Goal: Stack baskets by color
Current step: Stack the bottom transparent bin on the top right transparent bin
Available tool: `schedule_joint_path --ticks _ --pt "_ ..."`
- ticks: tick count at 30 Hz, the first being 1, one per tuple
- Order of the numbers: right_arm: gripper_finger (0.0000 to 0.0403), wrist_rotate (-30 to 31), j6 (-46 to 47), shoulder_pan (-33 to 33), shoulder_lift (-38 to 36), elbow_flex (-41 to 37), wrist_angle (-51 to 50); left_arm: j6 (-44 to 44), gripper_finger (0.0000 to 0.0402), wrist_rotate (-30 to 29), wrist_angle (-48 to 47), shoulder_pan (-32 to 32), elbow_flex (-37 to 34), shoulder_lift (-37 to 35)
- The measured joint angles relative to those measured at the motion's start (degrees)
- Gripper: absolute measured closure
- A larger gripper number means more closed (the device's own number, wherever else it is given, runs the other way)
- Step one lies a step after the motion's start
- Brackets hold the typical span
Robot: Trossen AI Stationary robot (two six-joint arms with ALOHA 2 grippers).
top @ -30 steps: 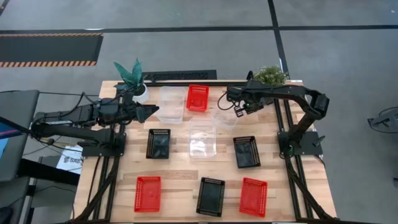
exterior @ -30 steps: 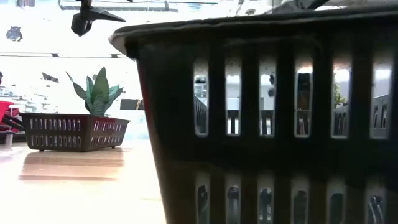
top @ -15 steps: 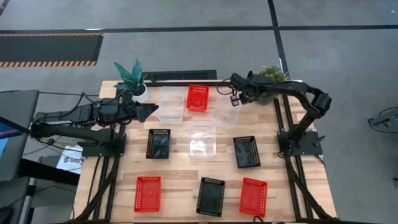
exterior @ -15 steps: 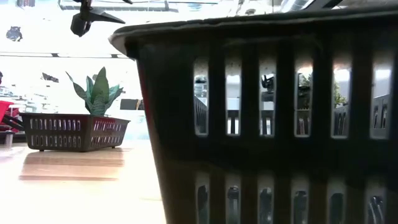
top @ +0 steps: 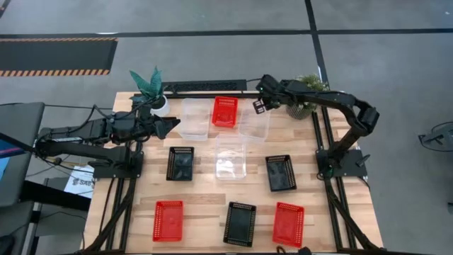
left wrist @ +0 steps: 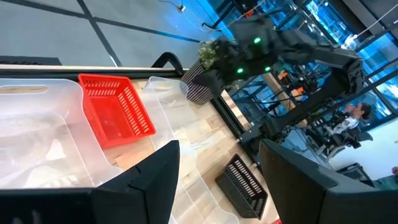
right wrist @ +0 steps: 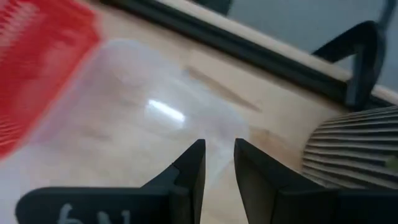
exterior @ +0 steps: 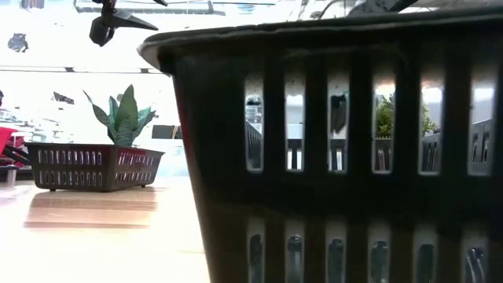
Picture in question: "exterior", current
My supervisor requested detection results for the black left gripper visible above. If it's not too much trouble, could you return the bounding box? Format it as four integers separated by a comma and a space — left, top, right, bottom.
89, 0, 169, 47

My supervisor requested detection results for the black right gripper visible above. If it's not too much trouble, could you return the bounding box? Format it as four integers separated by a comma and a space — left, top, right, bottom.
347, 0, 420, 17

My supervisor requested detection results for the red plastic slotted basket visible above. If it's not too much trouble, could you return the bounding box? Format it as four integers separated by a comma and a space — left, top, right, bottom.
24, 141, 165, 193

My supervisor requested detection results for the standing person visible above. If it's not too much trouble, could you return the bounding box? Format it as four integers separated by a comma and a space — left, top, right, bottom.
331, 94, 347, 134

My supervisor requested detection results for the snake plant in white pot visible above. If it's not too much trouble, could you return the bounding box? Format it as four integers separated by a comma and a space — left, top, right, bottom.
82, 83, 158, 147

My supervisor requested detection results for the bushy plant in striped pot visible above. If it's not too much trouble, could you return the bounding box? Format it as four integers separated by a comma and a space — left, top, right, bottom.
373, 93, 439, 173

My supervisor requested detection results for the dark hanging ceiling fixture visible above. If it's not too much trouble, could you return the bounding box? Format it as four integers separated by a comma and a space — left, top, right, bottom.
53, 91, 75, 105

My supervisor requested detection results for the black computer monitor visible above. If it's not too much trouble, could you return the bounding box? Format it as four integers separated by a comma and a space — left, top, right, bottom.
152, 124, 184, 140

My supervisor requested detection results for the black ceiling-mounted device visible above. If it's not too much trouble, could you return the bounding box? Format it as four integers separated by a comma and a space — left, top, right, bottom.
6, 33, 30, 53

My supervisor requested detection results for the red background object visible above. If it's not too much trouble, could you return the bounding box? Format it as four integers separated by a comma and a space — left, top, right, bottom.
0, 127, 27, 158

